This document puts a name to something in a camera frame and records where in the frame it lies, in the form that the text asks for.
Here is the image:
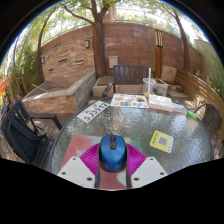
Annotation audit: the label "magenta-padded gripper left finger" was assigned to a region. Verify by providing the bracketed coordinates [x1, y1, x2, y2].
[56, 143, 102, 190]

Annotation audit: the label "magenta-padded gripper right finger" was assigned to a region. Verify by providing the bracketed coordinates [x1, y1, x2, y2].
[125, 143, 169, 190]

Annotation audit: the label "blue computer mouse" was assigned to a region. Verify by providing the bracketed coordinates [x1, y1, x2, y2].
[98, 134, 129, 173]

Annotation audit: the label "pink floral mouse pad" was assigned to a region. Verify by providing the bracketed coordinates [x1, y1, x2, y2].
[59, 134, 145, 191]

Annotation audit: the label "yellow square code card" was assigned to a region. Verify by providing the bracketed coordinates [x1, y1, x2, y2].
[149, 130, 175, 154]

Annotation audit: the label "white number plate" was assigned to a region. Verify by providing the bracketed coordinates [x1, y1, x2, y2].
[76, 100, 111, 124]

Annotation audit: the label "black folding chair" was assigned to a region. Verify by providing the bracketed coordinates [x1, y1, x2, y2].
[0, 98, 63, 169]

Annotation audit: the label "small closed book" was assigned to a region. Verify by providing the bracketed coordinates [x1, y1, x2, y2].
[172, 103, 188, 116]

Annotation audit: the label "green tube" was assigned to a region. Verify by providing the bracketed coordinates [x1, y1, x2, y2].
[186, 109, 199, 122]

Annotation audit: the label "colourful printed magazine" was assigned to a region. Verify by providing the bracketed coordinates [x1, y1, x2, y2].
[109, 93, 150, 110]

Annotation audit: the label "stone raised garden bed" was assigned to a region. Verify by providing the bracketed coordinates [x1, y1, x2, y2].
[21, 70, 98, 115]

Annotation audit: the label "brown wicker chair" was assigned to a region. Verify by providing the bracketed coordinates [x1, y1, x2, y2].
[193, 102, 224, 158]

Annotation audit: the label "white square planter box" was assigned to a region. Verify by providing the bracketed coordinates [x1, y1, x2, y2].
[152, 78, 169, 98]

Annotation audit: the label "clear plastic cup with straw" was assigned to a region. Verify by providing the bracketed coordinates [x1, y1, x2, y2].
[142, 67, 157, 98]

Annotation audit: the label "curved wooden slat fence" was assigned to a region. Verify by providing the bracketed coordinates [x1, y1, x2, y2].
[174, 69, 224, 141]

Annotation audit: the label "beige stone block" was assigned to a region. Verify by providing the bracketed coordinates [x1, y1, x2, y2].
[162, 65, 178, 84]

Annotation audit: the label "dark wooden slatted chair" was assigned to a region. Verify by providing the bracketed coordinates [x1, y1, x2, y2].
[102, 64, 150, 98]

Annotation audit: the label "leaning thin tree trunk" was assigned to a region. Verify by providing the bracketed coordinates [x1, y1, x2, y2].
[35, 9, 56, 84]

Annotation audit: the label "forked tree trunk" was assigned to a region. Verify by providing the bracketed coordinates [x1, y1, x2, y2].
[59, 0, 116, 78]

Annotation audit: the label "slim straight tree trunk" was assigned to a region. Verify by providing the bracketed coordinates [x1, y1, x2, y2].
[169, 8, 192, 73]

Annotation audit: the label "wooden garden lamp post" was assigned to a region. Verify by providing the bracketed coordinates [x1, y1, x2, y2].
[153, 24, 165, 80]

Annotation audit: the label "grey wall utility box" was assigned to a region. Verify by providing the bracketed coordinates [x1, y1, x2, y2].
[107, 55, 119, 69]

